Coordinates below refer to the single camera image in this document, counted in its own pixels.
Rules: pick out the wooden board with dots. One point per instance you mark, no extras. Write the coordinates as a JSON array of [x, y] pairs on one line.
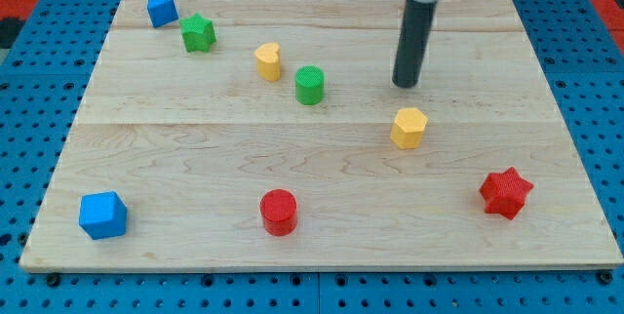
[[192, 142]]

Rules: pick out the yellow heart block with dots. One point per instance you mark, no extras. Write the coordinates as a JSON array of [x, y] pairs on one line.
[[268, 61]]

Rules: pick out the blue triangular block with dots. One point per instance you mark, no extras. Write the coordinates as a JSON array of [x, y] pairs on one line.
[[161, 12]]

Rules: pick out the red cylinder block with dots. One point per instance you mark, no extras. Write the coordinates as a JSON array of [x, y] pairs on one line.
[[278, 208]]

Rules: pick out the red star block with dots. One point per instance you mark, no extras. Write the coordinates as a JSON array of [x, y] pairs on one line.
[[505, 193]]

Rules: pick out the yellow hexagon block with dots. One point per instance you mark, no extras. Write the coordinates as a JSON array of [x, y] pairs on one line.
[[408, 128]]

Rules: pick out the blue cube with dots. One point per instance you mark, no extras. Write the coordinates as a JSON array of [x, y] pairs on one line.
[[103, 215]]

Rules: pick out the green cylinder block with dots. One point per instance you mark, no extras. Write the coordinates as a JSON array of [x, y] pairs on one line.
[[309, 85]]

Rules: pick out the green star block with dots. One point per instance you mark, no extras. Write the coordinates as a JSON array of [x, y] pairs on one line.
[[198, 33]]

